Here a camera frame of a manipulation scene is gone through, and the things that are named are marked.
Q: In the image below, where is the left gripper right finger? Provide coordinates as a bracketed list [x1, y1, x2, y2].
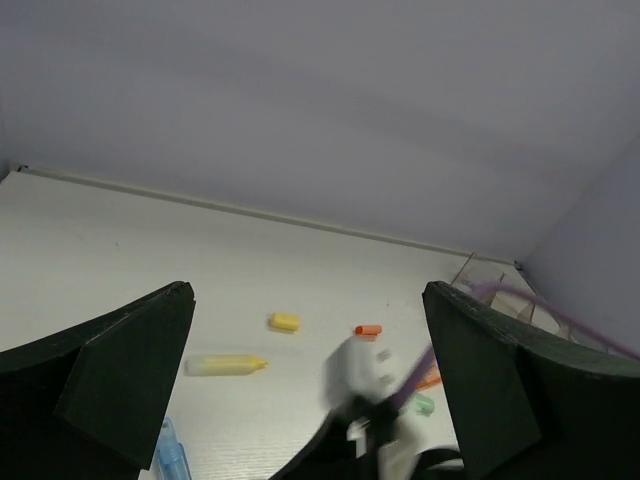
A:
[423, 281, 639, 479]

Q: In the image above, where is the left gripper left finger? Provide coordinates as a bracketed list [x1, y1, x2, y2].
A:
[1, 282, 195, 479]

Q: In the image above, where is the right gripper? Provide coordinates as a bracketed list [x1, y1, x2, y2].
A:
[272, 399, 465, 480]

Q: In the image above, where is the blue highlighter pen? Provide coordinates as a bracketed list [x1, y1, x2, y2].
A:
[154, 417, 192, 480]

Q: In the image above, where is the orange highlighter pen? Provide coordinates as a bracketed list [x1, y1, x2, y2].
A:
[415, 364, 442, 391]

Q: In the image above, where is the small orange marker cap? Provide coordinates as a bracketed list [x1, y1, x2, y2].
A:
[354, 324, 382, 339]

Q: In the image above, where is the yellow highlighter body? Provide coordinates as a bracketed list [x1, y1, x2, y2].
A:
[184, 354, 269, 377]

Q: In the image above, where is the clear compartment organizer tray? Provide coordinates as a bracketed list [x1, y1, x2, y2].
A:
[451, 254, 606, 351]

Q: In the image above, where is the yellow marker cap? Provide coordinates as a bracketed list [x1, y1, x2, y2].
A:
[268, 312, 300, 333]

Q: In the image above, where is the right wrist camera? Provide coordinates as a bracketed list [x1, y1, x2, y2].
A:
[323, 336, 403, 409]

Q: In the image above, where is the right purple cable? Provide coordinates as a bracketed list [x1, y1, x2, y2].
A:
[389, 279, 640, 411]

